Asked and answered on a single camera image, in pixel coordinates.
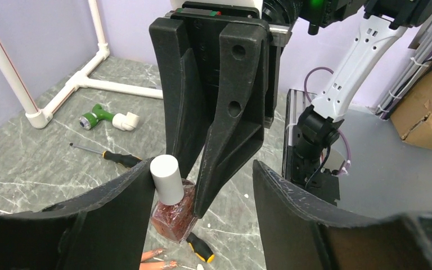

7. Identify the white pvc pipe frame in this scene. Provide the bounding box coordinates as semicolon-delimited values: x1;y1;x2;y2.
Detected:
0;1;156;126

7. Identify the glitter nail polish bottle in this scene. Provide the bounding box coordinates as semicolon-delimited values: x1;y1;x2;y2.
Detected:
150;155;197;243

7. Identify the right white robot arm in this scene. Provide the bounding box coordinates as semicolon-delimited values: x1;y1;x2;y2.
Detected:
149;1;432;218

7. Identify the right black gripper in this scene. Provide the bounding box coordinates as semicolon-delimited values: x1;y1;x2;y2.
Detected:
149;1;291;218

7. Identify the green valve pvc fitting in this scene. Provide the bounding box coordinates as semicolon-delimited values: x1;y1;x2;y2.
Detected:
78;104;140;131

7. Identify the near black yellow screwdriver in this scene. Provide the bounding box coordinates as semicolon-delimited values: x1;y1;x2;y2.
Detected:
186;232;215;263

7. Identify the far black yellow screwdriver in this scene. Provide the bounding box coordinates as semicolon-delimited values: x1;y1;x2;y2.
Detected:
69;143;142;169

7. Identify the black yellow screwdriver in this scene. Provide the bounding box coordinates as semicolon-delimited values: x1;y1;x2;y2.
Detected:
186;232;215;263
69;143;142;169

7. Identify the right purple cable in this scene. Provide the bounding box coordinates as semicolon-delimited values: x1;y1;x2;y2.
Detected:
304;66;352;176

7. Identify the mannequin practice hand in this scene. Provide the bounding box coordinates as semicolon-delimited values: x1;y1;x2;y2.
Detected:
139;247;179;270

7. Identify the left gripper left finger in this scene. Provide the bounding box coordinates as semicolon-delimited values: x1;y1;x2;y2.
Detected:
0;159;155;269

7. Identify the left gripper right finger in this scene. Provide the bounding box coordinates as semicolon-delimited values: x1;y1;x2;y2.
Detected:
253;160;432;269

